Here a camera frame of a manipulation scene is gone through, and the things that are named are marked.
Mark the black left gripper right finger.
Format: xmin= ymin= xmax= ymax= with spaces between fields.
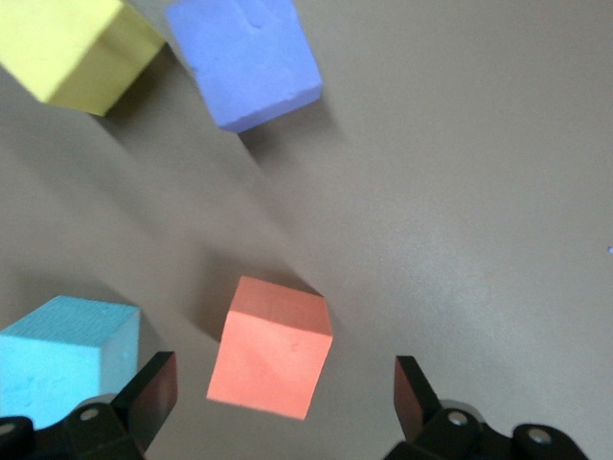
xmin=385 ymin=355 xmax=590 ymax=460

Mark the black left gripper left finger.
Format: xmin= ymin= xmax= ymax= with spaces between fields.
xmin=0 ymin=351 xmax=179 ymax=460

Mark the blue foam block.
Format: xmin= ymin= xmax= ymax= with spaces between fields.
xmin=0 ymin=294 xmax=142 ymax=430

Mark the orange foam block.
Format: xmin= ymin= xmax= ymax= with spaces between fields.
xmin=206 ymin=275 xmax=333 ymax=422

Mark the purple foam block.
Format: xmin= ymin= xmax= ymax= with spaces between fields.
xmin=165 ymin=0 xmax=324 ymax=134

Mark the brown table mat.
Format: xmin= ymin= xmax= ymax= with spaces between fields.
xmin=0 ymin=0 xmax=613 ymax=460

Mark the yellow foam block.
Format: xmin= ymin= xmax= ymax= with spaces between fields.
xmin=0 ymin=0 xmax=167 ymax=117

